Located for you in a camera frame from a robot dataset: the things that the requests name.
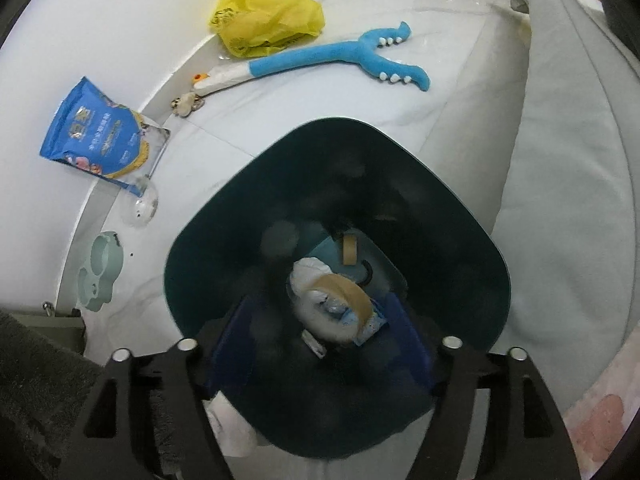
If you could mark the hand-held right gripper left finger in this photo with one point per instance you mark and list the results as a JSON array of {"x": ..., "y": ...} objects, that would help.
[{"x": 150, "y": 410}]

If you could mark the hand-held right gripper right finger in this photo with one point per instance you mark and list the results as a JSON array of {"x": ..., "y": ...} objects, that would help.
[{"x": 410, "y": 340}]

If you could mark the light blue packet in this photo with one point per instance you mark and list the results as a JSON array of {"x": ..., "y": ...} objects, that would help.
[{"x": 372, "y": 321}]

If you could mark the brown tape roll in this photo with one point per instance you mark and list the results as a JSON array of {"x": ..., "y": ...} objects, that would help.
[{"x": 350, "y": 295}]

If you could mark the black hair band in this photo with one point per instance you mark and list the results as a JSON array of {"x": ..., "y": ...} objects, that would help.
[{"x": 368, "y": 272}]

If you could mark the dark green trash bin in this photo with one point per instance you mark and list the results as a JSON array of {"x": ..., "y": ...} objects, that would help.
[{"x": 350, "y": 170}]

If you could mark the dark fluffy cloth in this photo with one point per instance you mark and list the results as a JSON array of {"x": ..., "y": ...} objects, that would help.
[{"x": 40, "y": 400}]

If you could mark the grey green box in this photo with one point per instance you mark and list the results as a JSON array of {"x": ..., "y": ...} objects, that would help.
[{"x": 45, "y": 327}]

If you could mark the pale green pet bowl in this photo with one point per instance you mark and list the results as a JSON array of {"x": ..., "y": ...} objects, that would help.
[{"x": 100, "y": 270}]

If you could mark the pink printed blanket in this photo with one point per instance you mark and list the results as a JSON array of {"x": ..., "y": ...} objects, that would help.
[{"x": 600, "y": 410}]

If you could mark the clear plastic ball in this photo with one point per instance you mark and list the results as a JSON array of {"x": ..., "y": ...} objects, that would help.
[{"x": 140, "y": 207}]

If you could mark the grey bed sheet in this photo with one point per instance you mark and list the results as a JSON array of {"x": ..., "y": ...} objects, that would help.
[{"x": 560, "y": 160}]

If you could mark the blue pet food bag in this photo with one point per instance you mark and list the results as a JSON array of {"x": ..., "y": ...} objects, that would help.
[{"x": 100, "y": 130}]

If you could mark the blue forked plush toy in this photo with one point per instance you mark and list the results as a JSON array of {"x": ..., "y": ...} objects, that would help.
[{"x": 320, "y": 60}]

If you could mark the small beige plush toy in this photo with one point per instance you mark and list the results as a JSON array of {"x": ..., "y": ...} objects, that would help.
[{"x": 187, "y": 103}]

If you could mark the yellow plastic bag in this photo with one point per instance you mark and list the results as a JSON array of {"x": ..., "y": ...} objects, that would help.
[{"x": 265, "y": 15}]

